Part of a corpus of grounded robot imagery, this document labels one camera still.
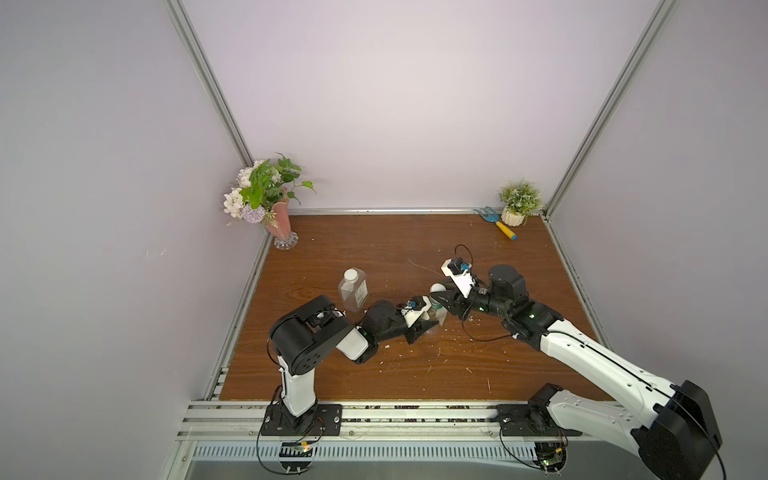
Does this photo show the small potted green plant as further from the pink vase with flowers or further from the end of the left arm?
the pink vase with flowers

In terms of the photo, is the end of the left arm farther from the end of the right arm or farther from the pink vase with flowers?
the pink vase with flowers

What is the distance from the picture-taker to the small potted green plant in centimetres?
109

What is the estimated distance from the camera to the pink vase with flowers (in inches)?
34.2

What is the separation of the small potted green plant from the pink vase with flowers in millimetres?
742
